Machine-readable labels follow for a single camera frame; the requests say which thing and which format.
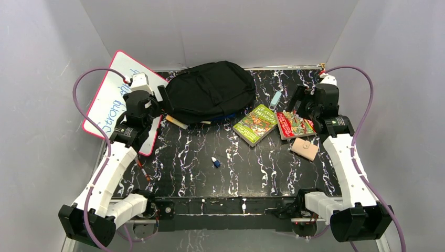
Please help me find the orange marker pen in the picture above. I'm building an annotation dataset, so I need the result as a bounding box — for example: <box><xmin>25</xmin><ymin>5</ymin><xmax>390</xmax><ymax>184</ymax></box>
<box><xmin>136</xmin><ymin>159</ymin><xmax>151</xmax><ymax>181</ymax></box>

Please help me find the red treehouse book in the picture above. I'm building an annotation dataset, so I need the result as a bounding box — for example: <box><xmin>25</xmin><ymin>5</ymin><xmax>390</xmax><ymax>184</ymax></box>
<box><xmin>275</xmin><ymin>111</ymin><xmax>316</xmax><ymax>140</ymax></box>

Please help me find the green treehouse book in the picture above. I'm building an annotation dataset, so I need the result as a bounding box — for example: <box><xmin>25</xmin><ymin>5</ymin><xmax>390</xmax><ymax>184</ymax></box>
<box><xmin>232</xmin><ymin>104</ymin><xmax>277</xmax><ymax>147</ymax></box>

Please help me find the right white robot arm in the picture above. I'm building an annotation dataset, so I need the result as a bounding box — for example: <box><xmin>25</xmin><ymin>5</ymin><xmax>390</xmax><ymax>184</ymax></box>
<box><xmin>288</xmin><ymin>83</ymin><xmax>393</xmax><ymax>242</ymax></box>

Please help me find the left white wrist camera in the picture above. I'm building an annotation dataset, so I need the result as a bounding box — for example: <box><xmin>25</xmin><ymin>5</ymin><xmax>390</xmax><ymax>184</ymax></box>
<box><xmin>130</xmin><ymin>72</ymin><xmax>154</xmax><ymax>95</ymax></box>

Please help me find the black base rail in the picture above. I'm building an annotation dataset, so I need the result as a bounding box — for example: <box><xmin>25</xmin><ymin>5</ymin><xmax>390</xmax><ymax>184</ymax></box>
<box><xmin>133</xmin><ymin>196</ymin><xmax>317</xmax><ymax>237</ymax></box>

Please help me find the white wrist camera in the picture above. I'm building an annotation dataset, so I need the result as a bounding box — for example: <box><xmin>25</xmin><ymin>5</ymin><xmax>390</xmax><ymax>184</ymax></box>
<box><xmin>319</xmin><ymin>72</ymin><xmax>337</xmax><ymax>86</ymax></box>
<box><xmin>130</xmin><ymin>72</ymin><xmax>154</xmax><ymax>95</ymax></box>

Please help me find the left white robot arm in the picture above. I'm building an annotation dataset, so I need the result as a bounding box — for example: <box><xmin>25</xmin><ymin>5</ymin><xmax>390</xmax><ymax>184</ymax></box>
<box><xmin>58</xmin><ymin>85</ymin><xmax>161</xmax><ymax>249</ymax></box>

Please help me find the black student backpack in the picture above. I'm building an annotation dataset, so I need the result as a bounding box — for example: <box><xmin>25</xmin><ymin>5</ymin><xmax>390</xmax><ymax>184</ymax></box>
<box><xmin>166</xmin><ymin>61</ymin><xmax>256</xmax><ymax>125</ymax></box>

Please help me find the small blue white bottle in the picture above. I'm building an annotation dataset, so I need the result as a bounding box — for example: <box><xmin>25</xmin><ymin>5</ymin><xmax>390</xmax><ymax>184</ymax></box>
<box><xmin>211</xmin><ymin>157</ymin><xmax>221</xmax><ymax>168</ymax></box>

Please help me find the beige snap wallet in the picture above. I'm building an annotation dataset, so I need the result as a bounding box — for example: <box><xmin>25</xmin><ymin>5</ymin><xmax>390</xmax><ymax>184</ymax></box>
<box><xmin>291</xmin><ymin>138</ymin><xmax>319</xmax><ymax>161</ymax></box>

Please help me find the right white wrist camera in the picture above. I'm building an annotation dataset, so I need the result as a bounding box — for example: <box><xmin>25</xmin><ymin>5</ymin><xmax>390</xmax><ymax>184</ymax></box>
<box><xmin>319</xmin><ymin>72</ymin><xmax>337</xmax><ymax>86</ymax></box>

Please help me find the pink-framed whiteboard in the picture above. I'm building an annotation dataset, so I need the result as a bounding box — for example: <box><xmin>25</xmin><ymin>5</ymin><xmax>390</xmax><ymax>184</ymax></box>
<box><xmin>87</xmin><ymin>50</ymin><xmax>168</xmax><ymax>137</ymax></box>

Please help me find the beige glue stick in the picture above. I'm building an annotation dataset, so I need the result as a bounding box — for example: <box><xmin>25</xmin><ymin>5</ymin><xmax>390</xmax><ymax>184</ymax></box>
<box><xmin>165</xmin><ymin>115</ymin><xmax>188</xmax><ymax>130</ymax></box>

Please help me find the light blue eraser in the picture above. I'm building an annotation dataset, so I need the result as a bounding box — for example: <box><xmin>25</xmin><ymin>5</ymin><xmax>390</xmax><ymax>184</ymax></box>
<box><xmin>269</xmin><ymin>91</ymin><xmax>282</xmax><ymax>111</ymax></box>

